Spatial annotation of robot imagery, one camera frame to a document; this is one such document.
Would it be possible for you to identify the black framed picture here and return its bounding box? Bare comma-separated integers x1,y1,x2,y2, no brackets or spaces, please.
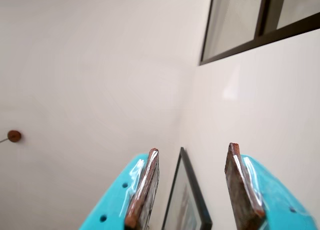
161,147,213,230

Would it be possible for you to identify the brown round wall knob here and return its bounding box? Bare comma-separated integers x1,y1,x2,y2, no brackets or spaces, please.
6,129,22,142

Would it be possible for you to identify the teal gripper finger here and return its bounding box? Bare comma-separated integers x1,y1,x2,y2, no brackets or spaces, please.
224,142,320,230
79,147,161,230

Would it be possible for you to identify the black framed window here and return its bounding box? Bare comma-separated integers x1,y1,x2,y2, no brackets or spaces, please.
199,0,320,66

